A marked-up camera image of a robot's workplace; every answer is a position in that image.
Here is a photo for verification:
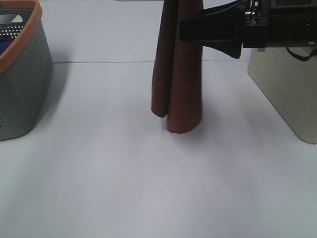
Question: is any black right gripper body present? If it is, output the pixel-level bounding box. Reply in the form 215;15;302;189
243;0;317;48

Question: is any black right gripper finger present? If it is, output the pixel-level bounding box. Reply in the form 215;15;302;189
196;0;245;16
179;6;245;59

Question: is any brown towel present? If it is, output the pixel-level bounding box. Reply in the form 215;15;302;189
151;0;203;134

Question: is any beige basket grey rim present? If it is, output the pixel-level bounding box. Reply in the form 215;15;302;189
248;48;317;144

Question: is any grey perforated basket orange rim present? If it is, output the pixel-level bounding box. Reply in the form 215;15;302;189
0;0;53;140

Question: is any blue cloth in basket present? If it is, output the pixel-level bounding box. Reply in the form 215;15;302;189
0;36;13;55

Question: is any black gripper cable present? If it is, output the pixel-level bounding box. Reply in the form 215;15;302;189
286;46;317;61

